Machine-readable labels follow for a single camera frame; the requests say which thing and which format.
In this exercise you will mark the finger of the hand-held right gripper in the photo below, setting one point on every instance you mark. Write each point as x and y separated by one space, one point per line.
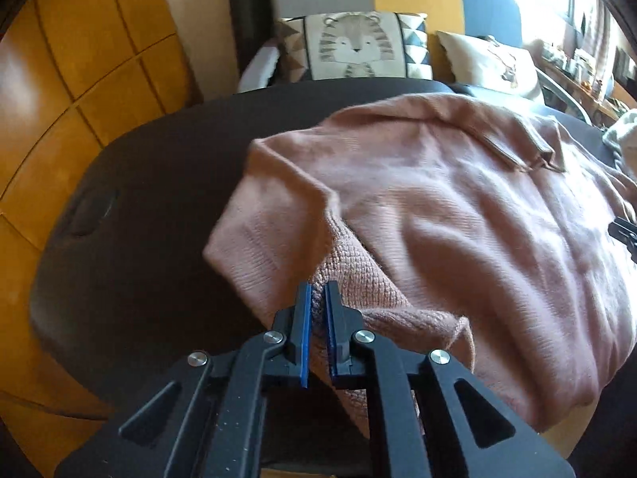
626 236

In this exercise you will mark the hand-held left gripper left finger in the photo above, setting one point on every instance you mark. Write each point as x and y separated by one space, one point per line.
304 328

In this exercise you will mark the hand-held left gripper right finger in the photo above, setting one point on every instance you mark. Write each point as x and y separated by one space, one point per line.
332 338

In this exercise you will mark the pink knitted sweater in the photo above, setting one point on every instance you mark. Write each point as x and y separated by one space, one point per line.
448 209

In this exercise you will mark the cream knitted sweater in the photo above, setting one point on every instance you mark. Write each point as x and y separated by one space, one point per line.
624 129

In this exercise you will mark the wooden side table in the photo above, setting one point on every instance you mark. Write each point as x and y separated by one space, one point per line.
599 105

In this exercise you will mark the beige patterned curtain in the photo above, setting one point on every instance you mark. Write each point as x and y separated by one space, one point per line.
597 25

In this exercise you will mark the deer print cushion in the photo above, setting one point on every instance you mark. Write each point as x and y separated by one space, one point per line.
477 59

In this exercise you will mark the bright window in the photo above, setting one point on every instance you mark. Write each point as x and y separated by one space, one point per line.
527 0

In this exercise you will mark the tiger print cushion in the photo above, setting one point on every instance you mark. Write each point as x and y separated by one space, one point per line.
353 42

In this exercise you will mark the black rolled mat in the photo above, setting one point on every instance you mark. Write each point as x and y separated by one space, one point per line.
244 10

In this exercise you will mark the yellow wooden wardrobe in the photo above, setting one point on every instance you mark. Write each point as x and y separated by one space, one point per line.
74 59

